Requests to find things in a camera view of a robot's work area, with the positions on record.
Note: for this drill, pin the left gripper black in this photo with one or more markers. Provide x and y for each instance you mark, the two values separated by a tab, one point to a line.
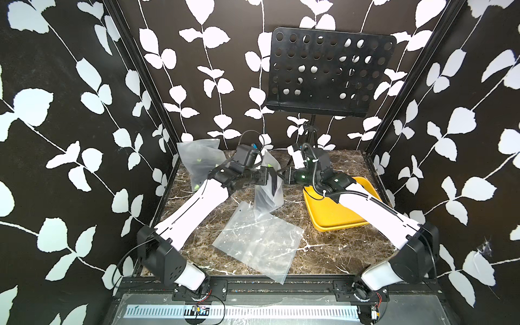
263	174

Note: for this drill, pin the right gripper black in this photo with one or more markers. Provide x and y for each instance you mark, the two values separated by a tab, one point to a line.
292	172

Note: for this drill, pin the clear zip-top bag top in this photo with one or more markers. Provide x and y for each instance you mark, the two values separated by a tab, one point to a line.
200	157

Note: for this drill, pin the clear zip-top bag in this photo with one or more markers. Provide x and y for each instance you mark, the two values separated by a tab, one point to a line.
200	157
269	197

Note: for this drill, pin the stack of clear zip-top bags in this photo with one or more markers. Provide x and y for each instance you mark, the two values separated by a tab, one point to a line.
265	243

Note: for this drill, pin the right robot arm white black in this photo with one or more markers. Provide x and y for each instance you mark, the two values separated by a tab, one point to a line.
417	245

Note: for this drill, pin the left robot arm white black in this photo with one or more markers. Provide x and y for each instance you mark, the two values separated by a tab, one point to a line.
159	246

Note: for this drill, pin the yellow plastic tray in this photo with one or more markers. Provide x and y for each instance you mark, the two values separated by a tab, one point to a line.
326	215

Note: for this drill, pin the black perforated music stand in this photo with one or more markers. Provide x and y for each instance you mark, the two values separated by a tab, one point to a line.
326	79

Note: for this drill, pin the white perforated strip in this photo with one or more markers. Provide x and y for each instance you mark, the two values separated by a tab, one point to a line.
219	312

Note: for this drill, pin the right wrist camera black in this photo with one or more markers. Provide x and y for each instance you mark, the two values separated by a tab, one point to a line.
316	158

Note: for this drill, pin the black front mounting rail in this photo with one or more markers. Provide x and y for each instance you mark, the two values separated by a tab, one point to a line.
339	286

